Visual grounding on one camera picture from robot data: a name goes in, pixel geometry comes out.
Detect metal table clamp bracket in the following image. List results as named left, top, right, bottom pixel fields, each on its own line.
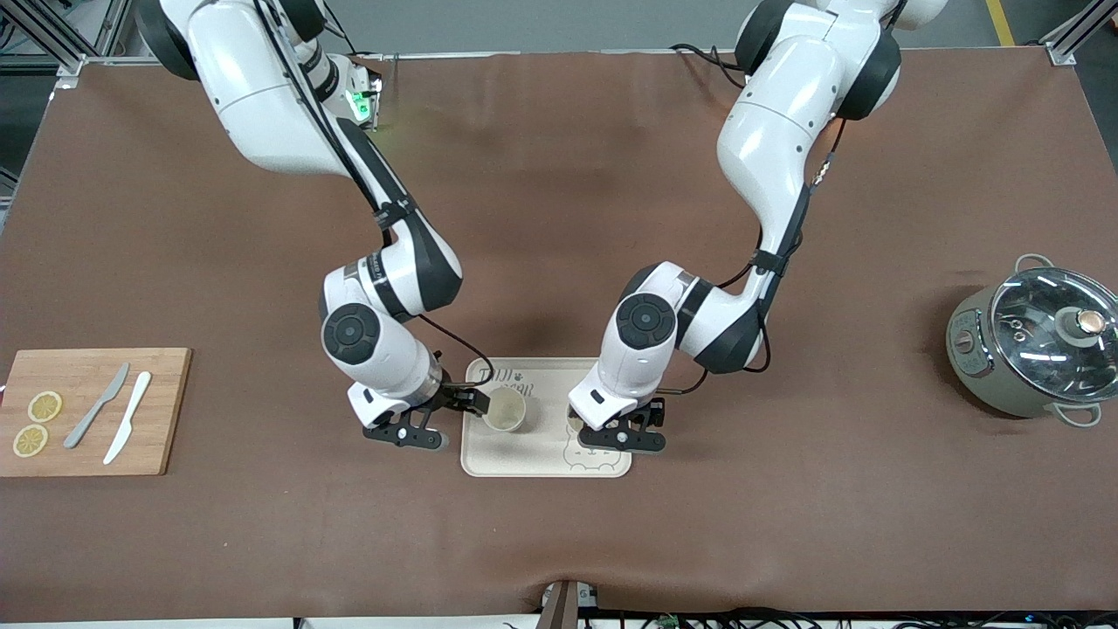
left=540, top=580, right=600, bottom=629

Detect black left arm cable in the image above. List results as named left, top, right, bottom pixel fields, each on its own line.
left=659, top=118, right=850, bottom=394

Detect grey-green cooking pot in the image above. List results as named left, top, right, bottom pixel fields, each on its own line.
left=946, top=253, right=1118, bottom=429

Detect brown table mat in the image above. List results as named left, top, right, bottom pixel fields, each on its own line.
left=0, top=48, right=1118, bottom=624

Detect white plastic knife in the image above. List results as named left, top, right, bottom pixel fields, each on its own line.
left=103, top=371, right=153, bottom=466

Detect aluminium frame post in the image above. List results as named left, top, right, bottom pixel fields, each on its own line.
left=0, top=0, right=134, bottom=88
left=1039, top=0, right=1118, bottom=67

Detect black base cable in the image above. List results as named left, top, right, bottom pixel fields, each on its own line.
left=669, top=42, right=754, bottom=88

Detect glass pot lid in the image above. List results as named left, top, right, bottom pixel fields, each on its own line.
left=990, top=266, right=1118, bottom=403

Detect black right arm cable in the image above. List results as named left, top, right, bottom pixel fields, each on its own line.
left=252, top=0, right=495, bottom=391

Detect grey plastic knife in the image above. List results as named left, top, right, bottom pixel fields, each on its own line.
left=63, top=363, right=131, bottom=450

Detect beige bear print tray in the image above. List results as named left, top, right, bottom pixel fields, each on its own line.
left=460, top=356, right=632, bottom=479

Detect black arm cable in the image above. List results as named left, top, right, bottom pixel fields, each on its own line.
left=252, top=0, right=495, bottom=391
left=659, top=118, right=850, bottom=394

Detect wooden cutting board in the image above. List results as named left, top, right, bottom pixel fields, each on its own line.
left=0, top=348, right=193, bottom=478

